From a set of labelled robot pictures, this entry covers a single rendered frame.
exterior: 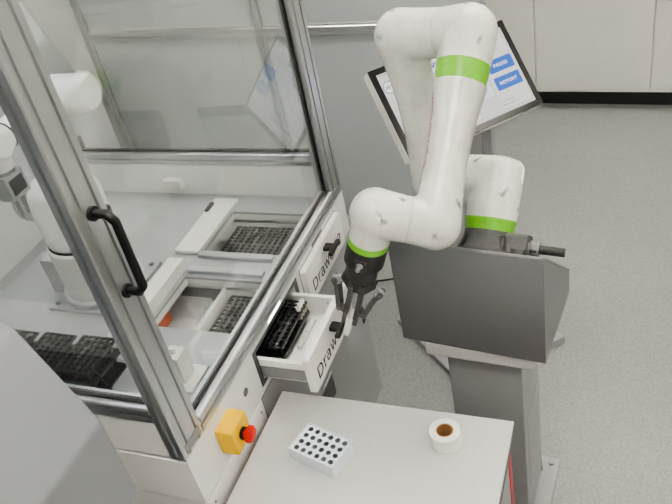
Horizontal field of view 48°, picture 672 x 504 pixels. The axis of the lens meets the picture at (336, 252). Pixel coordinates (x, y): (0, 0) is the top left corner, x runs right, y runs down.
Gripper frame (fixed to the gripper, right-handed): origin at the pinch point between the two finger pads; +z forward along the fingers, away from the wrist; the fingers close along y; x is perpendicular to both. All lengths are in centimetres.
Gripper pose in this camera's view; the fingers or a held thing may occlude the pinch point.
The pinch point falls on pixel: (349, 322)
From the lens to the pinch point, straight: 182.7
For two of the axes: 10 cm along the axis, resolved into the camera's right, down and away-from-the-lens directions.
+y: 9.4, 3.2, -1.4
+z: -1.5, 7.3, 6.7
